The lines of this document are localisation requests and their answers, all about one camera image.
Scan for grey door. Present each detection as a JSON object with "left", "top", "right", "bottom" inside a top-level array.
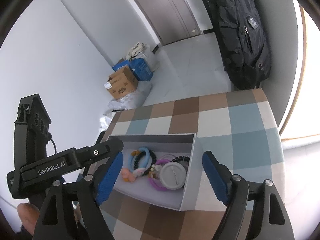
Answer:
[{"left": 135, "top": 0, "right": 201, "bottom": 45}]

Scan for black backpack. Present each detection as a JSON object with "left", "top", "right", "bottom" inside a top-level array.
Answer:
[{"left": 208, "top": 0, "right": 271, "bottom": 90}]

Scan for pink plush hair tie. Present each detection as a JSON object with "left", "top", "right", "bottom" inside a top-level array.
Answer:
[{"left": 121, "top": 168, "right": 137, "bottom": 183}]

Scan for person's left hand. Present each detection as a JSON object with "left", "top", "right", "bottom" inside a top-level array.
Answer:
[{"left": 17, "top": 203, "right": 40, "bottom": 235}]

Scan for brown cardboard box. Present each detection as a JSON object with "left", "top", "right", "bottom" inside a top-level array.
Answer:
[{"left": 104, "top": 66, "right": 138, "bottom": 99}]

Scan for purple ring bracelet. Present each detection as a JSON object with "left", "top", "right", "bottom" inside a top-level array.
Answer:
[{"left": 147, "top": 154, "right": 181, "bottom": 193}]

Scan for dark brown bead bracelet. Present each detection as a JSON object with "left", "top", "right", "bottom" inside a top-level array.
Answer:
[{"left": 171, "top": 155, "right": 191, "bottom": 170}]

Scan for white tote bag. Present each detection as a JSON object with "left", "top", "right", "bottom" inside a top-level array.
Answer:
[{"left": 126, "top": 42, "right": 158, "bottom": 72}]

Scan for blue cardboard box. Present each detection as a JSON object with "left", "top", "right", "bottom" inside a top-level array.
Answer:
[{"left": 112, "top": 59, "right": 153, "bottom": 81}]

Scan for black bead bracelet in box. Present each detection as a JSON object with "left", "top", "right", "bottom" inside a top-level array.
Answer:
[{"left": 131, "top": 149, "right": 158, "bottom": 172}]

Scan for grey open gift box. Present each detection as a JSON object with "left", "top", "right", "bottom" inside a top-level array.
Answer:
[{"left": 114, "top": 133, "right": 202, "bottom": 211}]

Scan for light blue ring bracelet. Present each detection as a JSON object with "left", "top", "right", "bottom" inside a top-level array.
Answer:
[{"left": 127, "top": 146, "right": 152, "bottom": 178}]

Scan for white plastic bags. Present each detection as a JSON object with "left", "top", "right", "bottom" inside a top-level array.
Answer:
[{"left": 99, "top": 81, "right": 152, "bottom": 132}]

